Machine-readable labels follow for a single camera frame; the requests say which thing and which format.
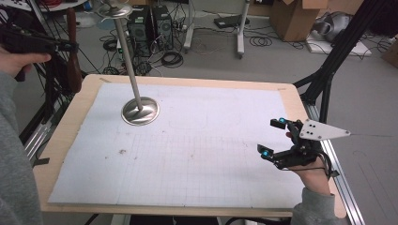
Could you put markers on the white stand leg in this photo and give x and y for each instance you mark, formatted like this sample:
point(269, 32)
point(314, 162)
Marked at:
point(241, 40)
point(189, 34)

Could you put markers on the black flat device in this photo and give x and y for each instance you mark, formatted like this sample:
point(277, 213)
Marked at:
point(230, 21)

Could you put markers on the large open cardboard box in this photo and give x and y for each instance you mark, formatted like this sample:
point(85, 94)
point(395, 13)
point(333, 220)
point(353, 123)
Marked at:
point(292, 22)

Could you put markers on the black computer tower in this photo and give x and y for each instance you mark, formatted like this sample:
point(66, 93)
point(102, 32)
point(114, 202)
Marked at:
point(162, 26)
point(139, 29)

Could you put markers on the white grid mat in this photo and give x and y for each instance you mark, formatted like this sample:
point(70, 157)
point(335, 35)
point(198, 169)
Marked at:
point(194, 156)

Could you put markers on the person's right hand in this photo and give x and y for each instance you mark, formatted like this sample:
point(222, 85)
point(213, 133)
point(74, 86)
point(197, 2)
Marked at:
point(316, 179)

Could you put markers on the white flat board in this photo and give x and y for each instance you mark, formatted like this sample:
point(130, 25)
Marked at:
point(341, 48)

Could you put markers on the grey plastic device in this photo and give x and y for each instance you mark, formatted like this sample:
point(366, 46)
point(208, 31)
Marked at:
point(334, 25)

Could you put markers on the aluminium rail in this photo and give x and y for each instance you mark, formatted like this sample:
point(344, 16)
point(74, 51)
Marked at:
point(344, 187)

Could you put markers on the small cardboard box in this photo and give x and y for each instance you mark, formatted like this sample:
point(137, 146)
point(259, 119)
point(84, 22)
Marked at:
point(391, 54)

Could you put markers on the white round table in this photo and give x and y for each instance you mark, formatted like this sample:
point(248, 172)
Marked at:
point(56, 4)

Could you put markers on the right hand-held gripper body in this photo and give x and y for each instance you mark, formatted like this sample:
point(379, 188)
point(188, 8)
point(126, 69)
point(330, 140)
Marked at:
point(303, 154)

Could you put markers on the person's left hand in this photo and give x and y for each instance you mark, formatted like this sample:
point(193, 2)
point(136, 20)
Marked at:
point(15, 62)

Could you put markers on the steel stand with round base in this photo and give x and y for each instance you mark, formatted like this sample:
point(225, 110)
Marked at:
point(140, 111)

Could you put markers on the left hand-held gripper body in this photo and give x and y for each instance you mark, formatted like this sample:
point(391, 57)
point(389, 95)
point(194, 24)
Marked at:
point(28, 40)

